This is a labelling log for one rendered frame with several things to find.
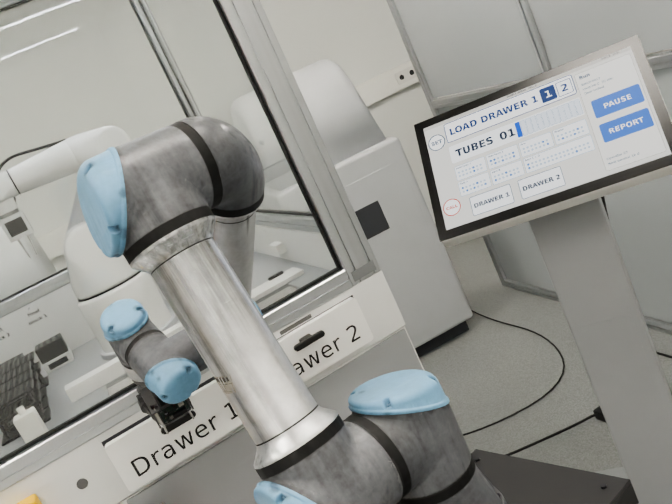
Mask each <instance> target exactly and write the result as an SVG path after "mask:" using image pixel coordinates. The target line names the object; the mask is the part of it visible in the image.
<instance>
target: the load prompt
mask: <svg viewBox="0 0 672 504"><path fill-rule="evenodd" d="M575 94H577V90H576V87H575V84H574V81H573V78H572V75H571V74H569V75H567V76H564V77H562V78H559V79H557V80H554V81H552V82H549V83H547V84H544V85H542V86H539V87H537V88H534V89H532V90H529V91H527V92H524V93H522V94H519V95H517V96H514V97H512V98H509V99H507V100H504V101H502V102H499V103H496V104H494V105H491V106H489V107H486V108H484V109H481V110H479V111H476V112H474V113H471V114H469V115H466V116H464V117H461V118H459V119H456V120H454V121H451V122H449V123H446V124H444V125H443V127H444V131H445V135H446V140H447V144H448V143H451V142H453V141H456V140H458V139H461V138H464V137H466V136H469V135H471V134H474V133H477V132H479V131H482V130H484V129H487V128H489V127H492V126H495V125H497V124H500V123H502V122H505V121H508V120H510V119H513V118H515V117H518V116H521V115H523V114H526V113H528V112H531V111H533V110H536V109H539V108H541V107H544V106H546V105H549V104H552V103H554V102H557V101H559V100H562V99H564V98H567V97H570V96H572V95H575Z"/></svg>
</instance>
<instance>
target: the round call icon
mask: <svg viewBox="0 0 672 504"><path fill-rule="evenodd" d="M441 205H442V210H443V214H444V218H445V219H447V218H450V217H453V216H456V215H458V214H461V213H463V210H462V205H461V201H460V197H459V196H456V197H453V198H450V199H447V200H445V201H442V202H441Z"/></svg>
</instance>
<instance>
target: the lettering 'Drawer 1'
mask: <svg viewBox="0 0 672 504"><path fill-rule="evenodd" d="M227 406H229V408H230V410H231V412H232V413H233V415H234V417H232V418H231V420H233V419H234V418H236V417H237V416H238V415H236V414H235V412H234V410H233V408H232V406H231V404H230V403H227V404H226V405H225V406H224V408H226V407H227ZM213 418H215V416H213V417H212V418H211V420H210V419H208V421H209V423H210V424H211V426H212V428H213V430H214V431H215V430H216V429H215V427H214V425H213V423H212V420H213ZM200 426H203V427H204V429H202V430H200V431H199V432H198V431H197V429H198V428H199V427H200ZM205 429H207V427H206V425H204V424H200V425H198V426H197V427H196V429H195V433H196V435H197V436H198V437H200V438H203V437H205V436H207V435H208V434H209V431H208V432H207V433H206V434H205V435H203V436H201V435H199V433H200V432H202V431H204V430H205ZM188 433H189V437H190V441H191V442H190V441H189V440H188V439H187V438H186V437H185V436H184V435H182V436H181V438H182V443H183V445H182V444H181V443H179V442H178V441H177V440H176V439H175V440H174V441H175V442H176V443H177V444H178V445H179V446H180V447H181V448H182V449H183V450H184V449H185V448H186V447H185V442H184V439H185V440H186V441H187V442H188V443H189V444H190V445H192V444H193V440H192V436H191V431H189V432H188ZM168 446H169V447H170V449H168V450H167V451H165V453H164V457H165V458H166V459H169V458H171V457H172V456H173V454H174V455H175V454H176V452H175V450H174V448H173V447H172V445H170V444H167V445H165V446H164V447H162V448H161V449H162V450H163V449H164V448H165V447H168ZM171 449H172V455H171V456H169V457H168V456H166V453H167V452H168V451H170V450H171ZM157 452H159V451H158V450H157V451H155V452H154V455H153V453H152V454H151V456H152V458H153V460H154V461H155V463H156V465H157V466H158V465H159V464H158V462H157V460H156V458H155V454H156V453H157ZM138 459H144V460H145V461H146V463H147V469H146V470H145V471H144V472H142V473H141V474H140V473H139V471H138V469H137V467H136V466H135V464H134V462H135V461H136V460H138ZM131 464H132V466H133V468H134V469H135V471H136V473H137V474H138V476H139V477H140V476H141V475H143V474H144V473H146V472H147V471H148V470H149V468H150V463H149V461H148V459H147V458H146V457H138V458H136V459H134V460H133V461H131Z"/></svg>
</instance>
